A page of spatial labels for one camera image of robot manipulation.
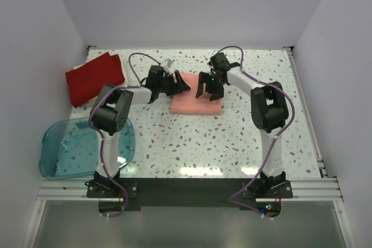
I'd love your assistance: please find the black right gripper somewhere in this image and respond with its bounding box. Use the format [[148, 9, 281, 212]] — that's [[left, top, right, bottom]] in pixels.
[[196, 73, 225, 102]]

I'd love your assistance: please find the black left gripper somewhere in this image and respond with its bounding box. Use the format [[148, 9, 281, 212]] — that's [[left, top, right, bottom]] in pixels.
[[157, 71, 190, 98]]

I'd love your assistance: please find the salmon pink t-shirt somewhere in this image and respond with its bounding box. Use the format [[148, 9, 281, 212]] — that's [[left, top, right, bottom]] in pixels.
[[169, 71, 224, 116]]

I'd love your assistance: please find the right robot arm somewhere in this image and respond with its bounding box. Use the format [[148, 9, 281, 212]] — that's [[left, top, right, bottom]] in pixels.
[[196, 52, 294, 197]]

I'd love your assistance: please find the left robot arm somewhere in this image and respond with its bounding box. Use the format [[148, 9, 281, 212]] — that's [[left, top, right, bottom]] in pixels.
[[88, 66, 191, 197]]

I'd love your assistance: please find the folded red t-shirt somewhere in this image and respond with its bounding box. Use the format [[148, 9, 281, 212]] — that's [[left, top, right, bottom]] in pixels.
[[65, 52, 126, 106]]

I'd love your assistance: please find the blue transparent plastic bin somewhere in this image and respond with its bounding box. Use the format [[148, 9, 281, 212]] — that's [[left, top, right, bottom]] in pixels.
[[38, 116, 137, 180]]

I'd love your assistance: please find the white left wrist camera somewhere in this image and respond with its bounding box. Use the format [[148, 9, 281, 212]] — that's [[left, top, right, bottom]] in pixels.
[[161, 59, 173, 73]]

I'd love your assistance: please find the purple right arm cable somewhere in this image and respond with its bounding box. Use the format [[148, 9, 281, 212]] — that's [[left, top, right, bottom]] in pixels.
[[228, 45, 296, 211]]

